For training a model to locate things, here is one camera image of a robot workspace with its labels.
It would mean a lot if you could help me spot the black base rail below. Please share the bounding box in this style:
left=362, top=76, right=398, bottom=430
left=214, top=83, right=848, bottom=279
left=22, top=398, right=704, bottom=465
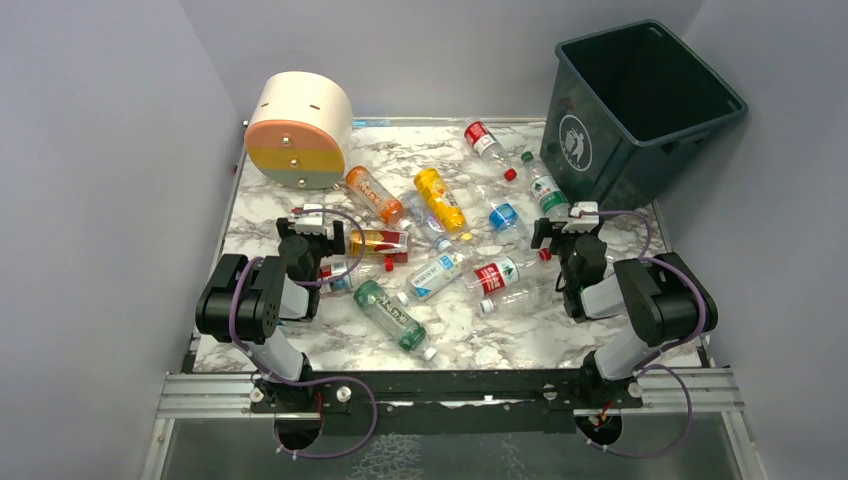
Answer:
left=157, top=368, right=745, bottom=439

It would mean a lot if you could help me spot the clear crushed bottle white cap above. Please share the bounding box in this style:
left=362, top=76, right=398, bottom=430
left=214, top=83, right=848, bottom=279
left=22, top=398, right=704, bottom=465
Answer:
left=479, top=277, right=559, bottom=316

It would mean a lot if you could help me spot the yellow drink bottle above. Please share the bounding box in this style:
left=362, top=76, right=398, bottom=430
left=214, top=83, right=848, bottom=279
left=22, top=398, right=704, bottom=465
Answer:
left=413, top=168, right=473, bottom=242

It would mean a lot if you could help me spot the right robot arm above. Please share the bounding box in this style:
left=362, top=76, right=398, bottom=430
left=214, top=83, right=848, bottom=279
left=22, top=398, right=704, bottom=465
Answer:
left=531, top=218, right=718, bottom=405

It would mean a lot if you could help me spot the orange drink bottle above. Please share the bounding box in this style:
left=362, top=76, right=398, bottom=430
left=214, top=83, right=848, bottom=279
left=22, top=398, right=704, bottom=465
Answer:
left=345, top=166, right=412, bottom=231

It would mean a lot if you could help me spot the round cream drum box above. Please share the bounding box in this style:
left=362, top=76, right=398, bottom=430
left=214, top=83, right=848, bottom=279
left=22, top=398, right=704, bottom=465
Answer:
left=244, top=71, right=353, bottom=190

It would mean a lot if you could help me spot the red label bottle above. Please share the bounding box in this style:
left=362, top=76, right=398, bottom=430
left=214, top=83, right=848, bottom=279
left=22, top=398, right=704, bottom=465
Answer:
left=463, top=250, right=557, bottom=299
left=462, top=117, right=517, bottom=182

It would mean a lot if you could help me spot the blue label crushed bottle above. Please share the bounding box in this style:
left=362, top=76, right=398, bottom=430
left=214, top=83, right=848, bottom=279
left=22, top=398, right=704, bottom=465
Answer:
left=474, top=184, right=530, bottom=246

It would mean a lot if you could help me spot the dark green plastic bin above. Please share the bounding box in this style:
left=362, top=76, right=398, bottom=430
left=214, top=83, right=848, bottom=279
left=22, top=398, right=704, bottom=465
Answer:
left=540, top=19, right=748, bottom=210

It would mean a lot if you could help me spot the green label bottle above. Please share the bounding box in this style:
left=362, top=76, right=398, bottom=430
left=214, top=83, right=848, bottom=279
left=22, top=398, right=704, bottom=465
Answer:
left=521, top=151, right=571, bottom=221

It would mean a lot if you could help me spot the green tinted tea bottle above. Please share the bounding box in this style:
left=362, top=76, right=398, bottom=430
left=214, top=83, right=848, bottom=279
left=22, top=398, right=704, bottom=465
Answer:
left=353, top=280, right=438, bottom=362

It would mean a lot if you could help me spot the small blue label bottle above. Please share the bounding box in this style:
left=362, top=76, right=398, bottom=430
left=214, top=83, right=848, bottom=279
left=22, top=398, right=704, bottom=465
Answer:
left=319, top=257, right=395, bottom=296

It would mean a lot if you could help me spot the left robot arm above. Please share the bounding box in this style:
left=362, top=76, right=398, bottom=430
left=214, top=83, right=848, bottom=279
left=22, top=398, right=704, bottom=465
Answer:
left=195, top=217, right=346, bottom=403

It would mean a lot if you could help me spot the white blue label bottle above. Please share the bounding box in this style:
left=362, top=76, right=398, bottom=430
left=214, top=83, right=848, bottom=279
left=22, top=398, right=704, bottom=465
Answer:
left=395, top=246, right=478, bottom=306

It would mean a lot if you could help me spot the clear purple label bottle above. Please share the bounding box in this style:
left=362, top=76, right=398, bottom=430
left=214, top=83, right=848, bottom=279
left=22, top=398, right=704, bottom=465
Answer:
left=399, top=191, right=452, bottom=252

